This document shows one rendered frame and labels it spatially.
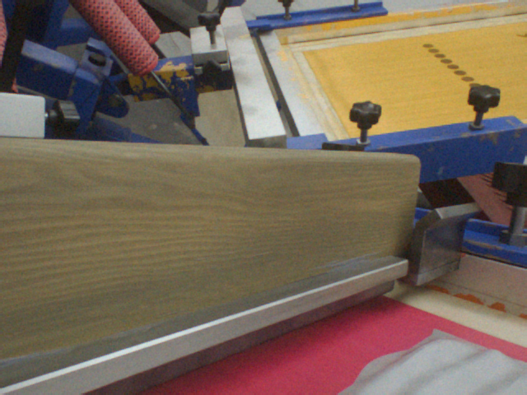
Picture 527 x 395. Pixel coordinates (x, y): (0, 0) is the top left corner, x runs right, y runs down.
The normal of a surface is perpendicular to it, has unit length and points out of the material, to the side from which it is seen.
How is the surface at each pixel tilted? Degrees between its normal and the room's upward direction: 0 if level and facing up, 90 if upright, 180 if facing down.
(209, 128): 77
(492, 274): 90
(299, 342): 32
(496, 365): 4
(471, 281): 90
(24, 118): 58
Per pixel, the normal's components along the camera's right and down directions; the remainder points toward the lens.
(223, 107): -0.58, -0.10
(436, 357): 0.40, -0.76
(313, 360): 0.09, -0.98
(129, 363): 0.73, 0.15
